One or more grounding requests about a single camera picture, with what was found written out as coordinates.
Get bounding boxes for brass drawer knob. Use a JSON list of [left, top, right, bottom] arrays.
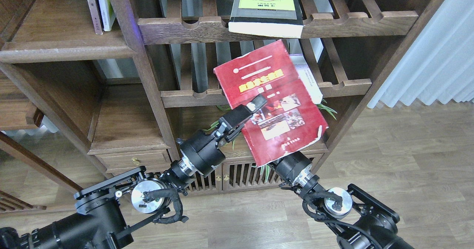
[[132, 158, 141, 166]]

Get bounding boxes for green spider plant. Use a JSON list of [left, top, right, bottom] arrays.
[[203, 99, 337, 181]]

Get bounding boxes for pale lilac white book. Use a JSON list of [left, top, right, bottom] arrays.
[[289, 54, 323, 105]]

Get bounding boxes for white green upright book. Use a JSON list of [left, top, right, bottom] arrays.
[[98, 0, 116, 31]]

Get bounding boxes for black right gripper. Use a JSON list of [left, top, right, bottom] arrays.
[[269, 152, 313, 186]]

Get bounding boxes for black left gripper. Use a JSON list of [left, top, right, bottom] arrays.
[[176, 94, 267, 177]]

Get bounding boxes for dark wooden bookshelf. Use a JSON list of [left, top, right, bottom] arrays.
[[0, 0, 457, 207]]

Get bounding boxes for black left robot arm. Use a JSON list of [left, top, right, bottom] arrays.
[[1, 94, 267, 249]]

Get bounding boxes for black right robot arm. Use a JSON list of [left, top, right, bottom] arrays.
[[270, 152, 412, 249]]

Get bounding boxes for red rescue guide book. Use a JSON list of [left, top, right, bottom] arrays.
[[214, 40, 328, 166]]

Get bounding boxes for white pleated curtain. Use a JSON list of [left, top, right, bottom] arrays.
[[368, 0, 474, 108]]

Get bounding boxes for yellow and black thick book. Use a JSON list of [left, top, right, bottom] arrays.
[[228, 0, 303, 38]]

